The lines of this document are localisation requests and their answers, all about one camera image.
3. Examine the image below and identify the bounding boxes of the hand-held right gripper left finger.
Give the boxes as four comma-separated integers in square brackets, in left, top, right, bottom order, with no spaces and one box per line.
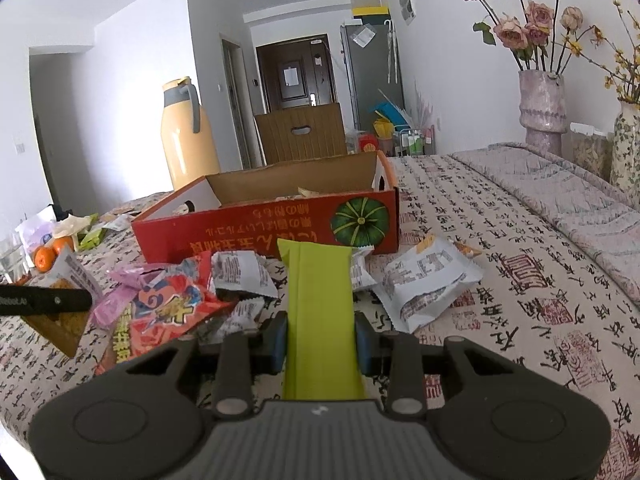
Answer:
[122,312,289,421]

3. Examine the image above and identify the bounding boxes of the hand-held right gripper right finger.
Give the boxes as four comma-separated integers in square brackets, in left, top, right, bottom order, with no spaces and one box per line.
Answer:
[353,310,508,421]

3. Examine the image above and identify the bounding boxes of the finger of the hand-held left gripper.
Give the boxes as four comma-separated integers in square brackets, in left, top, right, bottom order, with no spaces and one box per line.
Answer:
[35,287,94,315]

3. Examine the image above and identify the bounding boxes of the brown cracker snack packet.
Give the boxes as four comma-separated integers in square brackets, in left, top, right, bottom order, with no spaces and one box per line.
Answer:
[22,247,103,358]

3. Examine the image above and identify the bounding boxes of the pink snack packet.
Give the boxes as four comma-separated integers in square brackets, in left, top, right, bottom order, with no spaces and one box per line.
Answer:
[90,266,166,328]

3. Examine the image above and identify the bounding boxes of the large red noodle packet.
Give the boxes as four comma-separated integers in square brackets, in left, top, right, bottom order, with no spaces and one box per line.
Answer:
[95,251,236,376]

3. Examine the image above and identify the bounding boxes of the red cardboard box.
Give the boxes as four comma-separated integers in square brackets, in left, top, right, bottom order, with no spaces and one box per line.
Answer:
[131,151,401,264]

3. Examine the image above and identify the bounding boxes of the drinking glass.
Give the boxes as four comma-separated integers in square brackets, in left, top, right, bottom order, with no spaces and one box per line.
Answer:
[0,237,31,283]

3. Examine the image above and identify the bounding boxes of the small green packet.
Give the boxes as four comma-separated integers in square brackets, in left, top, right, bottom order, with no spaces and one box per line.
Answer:
[75,227,106,252]

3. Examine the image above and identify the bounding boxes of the white plastic bag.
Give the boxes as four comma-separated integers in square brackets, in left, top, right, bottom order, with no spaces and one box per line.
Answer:
[15,212,58,251]

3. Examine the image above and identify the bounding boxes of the cream crumpled wrapper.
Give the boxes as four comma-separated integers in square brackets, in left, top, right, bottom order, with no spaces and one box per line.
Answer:
[52,214,93,238]

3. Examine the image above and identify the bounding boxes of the small white packet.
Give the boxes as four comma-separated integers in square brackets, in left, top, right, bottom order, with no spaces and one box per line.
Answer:
[102,212,136,231]

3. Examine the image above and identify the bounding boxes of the yellow thermos jug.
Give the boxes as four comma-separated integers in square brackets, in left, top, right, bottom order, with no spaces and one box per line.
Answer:
[161,76,222,191]

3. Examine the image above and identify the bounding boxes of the brown cardboard box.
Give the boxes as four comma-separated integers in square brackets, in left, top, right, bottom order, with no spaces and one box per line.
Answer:
[254,102,348,165]

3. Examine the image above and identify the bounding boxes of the blue plastic folder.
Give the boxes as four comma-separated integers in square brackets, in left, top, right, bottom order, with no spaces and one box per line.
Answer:
[369,102,408,123]

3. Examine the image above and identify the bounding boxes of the pale dried grass bunch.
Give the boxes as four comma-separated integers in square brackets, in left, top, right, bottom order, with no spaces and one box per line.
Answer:
[407,80,441,128]

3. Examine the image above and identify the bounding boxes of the grey quilted blanket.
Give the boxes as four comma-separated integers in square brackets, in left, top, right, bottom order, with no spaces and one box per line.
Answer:
[450,141,640,306]

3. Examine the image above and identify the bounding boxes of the dark wooden door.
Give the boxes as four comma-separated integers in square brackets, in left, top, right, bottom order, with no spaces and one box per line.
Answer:
[256,35,335,113]

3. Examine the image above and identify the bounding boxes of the grey refrigerator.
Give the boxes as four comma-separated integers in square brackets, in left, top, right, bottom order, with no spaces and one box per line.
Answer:
[340,21,406,133]

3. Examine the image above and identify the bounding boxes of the white umbrella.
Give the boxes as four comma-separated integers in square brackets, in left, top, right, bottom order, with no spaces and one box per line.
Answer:
[384,20,401,83]

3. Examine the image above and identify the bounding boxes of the clear storage jar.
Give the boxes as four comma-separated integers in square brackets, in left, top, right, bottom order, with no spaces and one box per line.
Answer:
[562,122,615,181]

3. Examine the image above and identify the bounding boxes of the pink ribbed vase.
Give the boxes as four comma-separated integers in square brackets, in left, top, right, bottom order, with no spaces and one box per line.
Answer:
[517,70,568,156]

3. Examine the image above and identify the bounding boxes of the floral patterned vase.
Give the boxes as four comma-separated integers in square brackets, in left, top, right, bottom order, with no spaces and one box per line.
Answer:
[609,100,640,196]

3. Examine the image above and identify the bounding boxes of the yellow black box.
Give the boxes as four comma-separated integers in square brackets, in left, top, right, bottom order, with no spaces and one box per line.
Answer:
[351,6,390,23]

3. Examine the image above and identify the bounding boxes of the dried pink rose bouquet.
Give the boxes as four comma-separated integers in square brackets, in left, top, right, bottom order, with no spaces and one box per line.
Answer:
[442,0,586,73]

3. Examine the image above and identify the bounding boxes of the yellow blossom branches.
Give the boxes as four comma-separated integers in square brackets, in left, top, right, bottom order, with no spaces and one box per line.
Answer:
[565,0,640,106]

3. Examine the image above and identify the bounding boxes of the wire rack with bottles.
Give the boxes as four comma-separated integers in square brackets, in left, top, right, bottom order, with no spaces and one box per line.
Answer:
[395,127,436,157]

